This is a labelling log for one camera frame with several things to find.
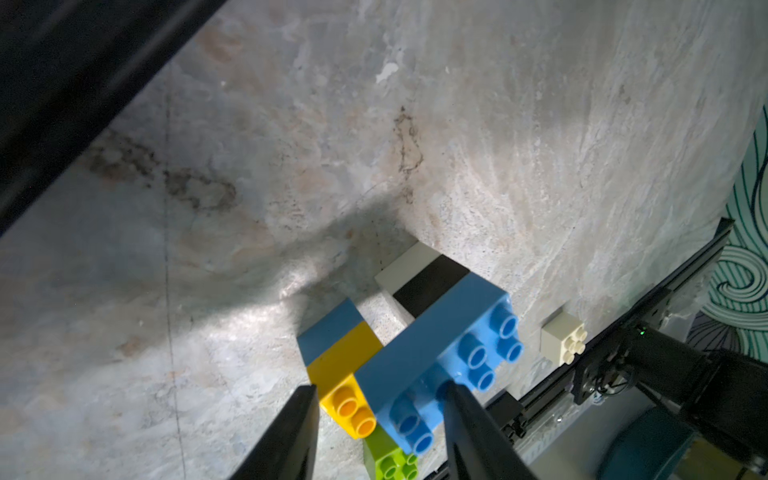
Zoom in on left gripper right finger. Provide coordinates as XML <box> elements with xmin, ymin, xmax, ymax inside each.
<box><xmin>442</xmin><ymin>381</ymin><xmax>536</xmax><ymax>479</ymax></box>

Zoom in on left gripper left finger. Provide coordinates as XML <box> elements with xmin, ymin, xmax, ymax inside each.
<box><xmin>230</xmin><ymin>385</ymin><xmax>319</xmax><ymax>480</ymax></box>

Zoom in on yellow square brick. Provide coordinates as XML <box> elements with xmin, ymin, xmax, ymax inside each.
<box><xmin>307</xmin><ymin>320</ymin><xmax>383</xmax><ymax>440</ymax></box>

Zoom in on light blue long brick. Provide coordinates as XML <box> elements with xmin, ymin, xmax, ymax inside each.
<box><xmin>355</xmin><ymin>273</ymin><xmax>524</xmax><ymax>456</ymax></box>

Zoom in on cream square brick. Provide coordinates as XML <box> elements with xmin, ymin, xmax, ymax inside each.
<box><xmin>540</xmin><ymin>311</ymin><xmax>588</xmax><ymax>367</ymax></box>

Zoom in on light blue square brick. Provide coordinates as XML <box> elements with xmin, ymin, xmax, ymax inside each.
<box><xmin>297</xmin><ymin>299</ymin><xmax>364</xmax><ymax>366</ymax></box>

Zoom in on black square brick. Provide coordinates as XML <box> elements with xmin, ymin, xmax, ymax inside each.
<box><xmin>394</xmin><ymin>255</ymin><xmax>470</xmax><ymax>318</ymax></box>

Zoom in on white square brick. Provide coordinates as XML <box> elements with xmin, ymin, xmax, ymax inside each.
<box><xmin>375</xmin><ymin>241</ymin><xmax>440</xmax><ymax>295</ymax></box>

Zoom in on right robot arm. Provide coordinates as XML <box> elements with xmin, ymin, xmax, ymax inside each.
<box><xmin>570</xmin><ymin>323</ymin><xmax>767</xmax><ymax>475</ymax></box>

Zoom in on lime green square brick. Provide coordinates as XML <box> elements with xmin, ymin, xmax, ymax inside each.
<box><xmin>363</xmin><ymin>426</ymin><xmax>419</xmax><ymax>480</ymax></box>

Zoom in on black grey chessboard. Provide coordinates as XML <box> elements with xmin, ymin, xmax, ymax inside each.
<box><xmin>1</xmin><ymin>0</ymin><xmax>223</xmax><ymax>231</ymax></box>

